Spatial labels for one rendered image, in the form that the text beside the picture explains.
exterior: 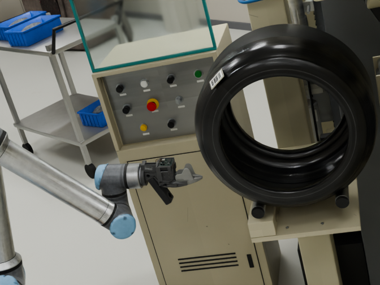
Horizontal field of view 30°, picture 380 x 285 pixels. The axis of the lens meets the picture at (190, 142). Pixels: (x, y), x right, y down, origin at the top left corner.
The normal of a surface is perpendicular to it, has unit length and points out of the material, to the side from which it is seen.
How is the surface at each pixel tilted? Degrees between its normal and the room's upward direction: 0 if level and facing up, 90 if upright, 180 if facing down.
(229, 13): 90
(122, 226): 92
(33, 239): 0
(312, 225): 0
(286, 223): 0
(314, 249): 90
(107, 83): 90
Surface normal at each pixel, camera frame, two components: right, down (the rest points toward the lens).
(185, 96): -0.17, 0.44
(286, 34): -0.04, -0.90
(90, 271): -0.24, -0.89
